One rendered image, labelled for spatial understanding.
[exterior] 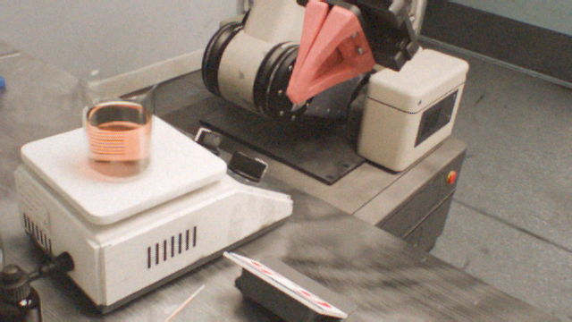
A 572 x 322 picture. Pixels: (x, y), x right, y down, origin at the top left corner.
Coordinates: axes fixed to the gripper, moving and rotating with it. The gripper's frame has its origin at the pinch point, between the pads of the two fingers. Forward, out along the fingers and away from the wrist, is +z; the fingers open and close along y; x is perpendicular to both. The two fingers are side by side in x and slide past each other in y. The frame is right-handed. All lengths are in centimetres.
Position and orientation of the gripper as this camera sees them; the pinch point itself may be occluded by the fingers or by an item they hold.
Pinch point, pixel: (298, 91)
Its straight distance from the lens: 51.1
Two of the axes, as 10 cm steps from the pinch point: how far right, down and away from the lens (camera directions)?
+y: 7.1, 4.0, -5.8
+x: 3.8, 4.8, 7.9
